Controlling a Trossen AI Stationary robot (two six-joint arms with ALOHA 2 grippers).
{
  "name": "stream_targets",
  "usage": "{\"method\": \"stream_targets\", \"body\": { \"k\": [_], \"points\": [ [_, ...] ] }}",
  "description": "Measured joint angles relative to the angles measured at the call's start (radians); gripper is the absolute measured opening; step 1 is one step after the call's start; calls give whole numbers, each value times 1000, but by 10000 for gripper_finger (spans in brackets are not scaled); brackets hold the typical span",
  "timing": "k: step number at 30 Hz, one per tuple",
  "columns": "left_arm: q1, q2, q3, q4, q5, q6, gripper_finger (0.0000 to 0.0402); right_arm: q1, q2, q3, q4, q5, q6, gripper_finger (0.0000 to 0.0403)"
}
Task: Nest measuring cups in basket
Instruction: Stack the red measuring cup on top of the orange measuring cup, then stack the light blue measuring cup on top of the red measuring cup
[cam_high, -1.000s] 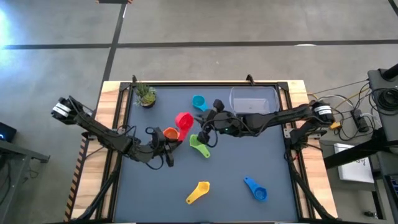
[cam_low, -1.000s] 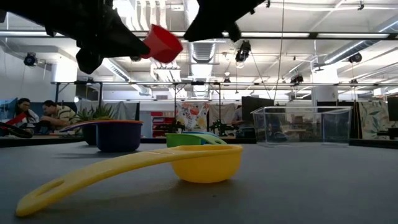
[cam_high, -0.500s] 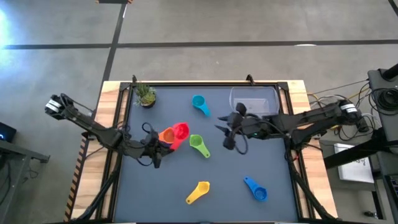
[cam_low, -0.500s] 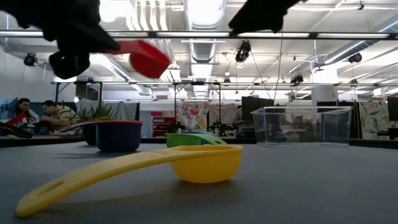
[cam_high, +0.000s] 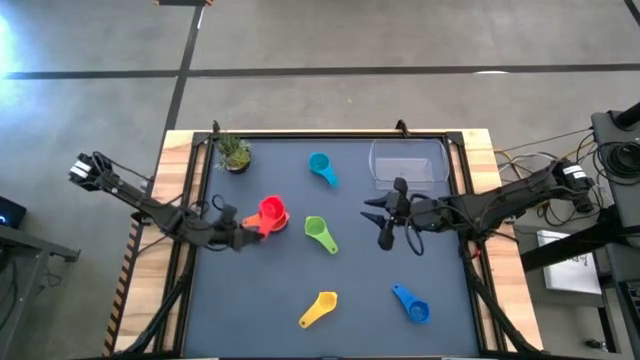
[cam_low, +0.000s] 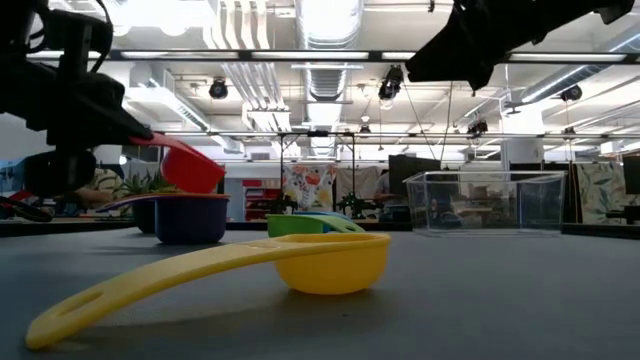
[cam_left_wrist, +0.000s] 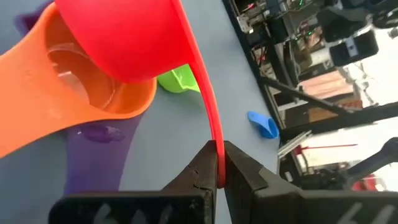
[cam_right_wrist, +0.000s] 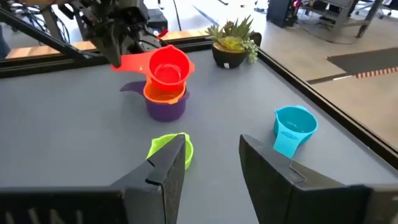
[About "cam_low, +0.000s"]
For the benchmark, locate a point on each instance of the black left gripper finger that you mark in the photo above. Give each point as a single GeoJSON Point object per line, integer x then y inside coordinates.
{"type": "Point", "coordinates": [127, 132]}

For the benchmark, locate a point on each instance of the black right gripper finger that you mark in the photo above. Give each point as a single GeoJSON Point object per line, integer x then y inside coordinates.
{"type": "Point", "coordinates": [460, 55]}

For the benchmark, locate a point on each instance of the red measuring cup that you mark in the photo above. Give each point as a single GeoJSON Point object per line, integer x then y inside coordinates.
{"type": "Point", "coordinates": [192, 172]}

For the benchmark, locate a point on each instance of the purple measuring cup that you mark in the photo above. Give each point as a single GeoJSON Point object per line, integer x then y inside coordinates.
{"type": "Point", "coordinates": [192, 220]}

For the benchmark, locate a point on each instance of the green measuring cup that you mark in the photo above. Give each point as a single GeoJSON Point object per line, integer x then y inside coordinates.
{"type": "Point", "coordinates": [287, 226]}

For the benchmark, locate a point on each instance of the yellow measuring cup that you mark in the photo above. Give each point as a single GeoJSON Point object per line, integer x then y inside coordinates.
{"type": "Point", "coordinates": [330, 270]}

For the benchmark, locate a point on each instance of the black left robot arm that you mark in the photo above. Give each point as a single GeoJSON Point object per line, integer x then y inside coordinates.
{"type": "Point", "coordinates": [75, 40]}

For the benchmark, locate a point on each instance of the clear plastic basket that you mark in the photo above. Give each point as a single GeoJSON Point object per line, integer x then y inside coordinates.
{"type": "Point", "coordinates": [485, 205]}

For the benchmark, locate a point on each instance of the person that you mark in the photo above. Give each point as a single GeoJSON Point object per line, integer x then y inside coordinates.
{"type": "Point", "coordinates": [107, 182]}
{"type": "Point", "coordinates": [383, 184]}

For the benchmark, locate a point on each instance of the small potted succulent plant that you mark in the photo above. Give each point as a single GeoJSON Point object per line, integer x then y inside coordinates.
{"type": "Point", "coordinates": [142, 217]}

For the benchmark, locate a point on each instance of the red bar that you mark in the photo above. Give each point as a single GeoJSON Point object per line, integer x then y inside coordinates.
{"type": "Point", "coordinates": [12, 196]}

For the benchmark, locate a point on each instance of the black monitor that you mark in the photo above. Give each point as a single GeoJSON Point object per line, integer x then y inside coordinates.
{"type": "Point", "coordinates": [632, 175]}
{"type": "Point", "coordinates": [410, 167]}

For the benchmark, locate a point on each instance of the red shelving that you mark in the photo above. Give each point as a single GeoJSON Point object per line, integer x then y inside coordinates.
{"type": "Point", "coordinates": [260, 192]}

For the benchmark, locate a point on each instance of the grey draped cloth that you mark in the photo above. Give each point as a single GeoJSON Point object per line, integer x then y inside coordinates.
{"type": "Point", "coordinates": [357, 180]}

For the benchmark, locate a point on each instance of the leaf print cloth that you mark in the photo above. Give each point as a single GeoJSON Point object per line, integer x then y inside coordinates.
{"type": "Point", "coordinates": [600, 192]}

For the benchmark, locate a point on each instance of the floral print cloth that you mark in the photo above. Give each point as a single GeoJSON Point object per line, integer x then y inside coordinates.
{"type": "Point", "coordinates": [310, 185]}

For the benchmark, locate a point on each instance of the blue-grey table mat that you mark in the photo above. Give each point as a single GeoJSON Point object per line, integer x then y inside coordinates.
{"type": "Point", "coordinates": [500, 300]}

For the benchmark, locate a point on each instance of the black ceiling camera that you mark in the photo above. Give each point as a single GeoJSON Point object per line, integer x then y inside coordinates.
{"type": "Point", "coordinates": [218, 89]}
{"type": "Point", "coordinates": [571, 93]}
{"type": "Point", "coordinates": [477, 126]}
{"type": "Point", "coordinates": [390, 82]}

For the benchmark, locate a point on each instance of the silver ventilation duct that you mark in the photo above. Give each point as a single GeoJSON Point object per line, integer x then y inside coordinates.
{"type": "Point", "coordinates": [327, 20]}

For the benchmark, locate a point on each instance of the black metal rig frame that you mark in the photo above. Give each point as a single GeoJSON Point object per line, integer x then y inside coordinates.
{"type": "Point", "coordinates": [317, 134]}

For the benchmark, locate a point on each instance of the black metal table frame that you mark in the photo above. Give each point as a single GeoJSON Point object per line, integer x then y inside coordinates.
{"type": "Point", "coordinates": [600, 230]}

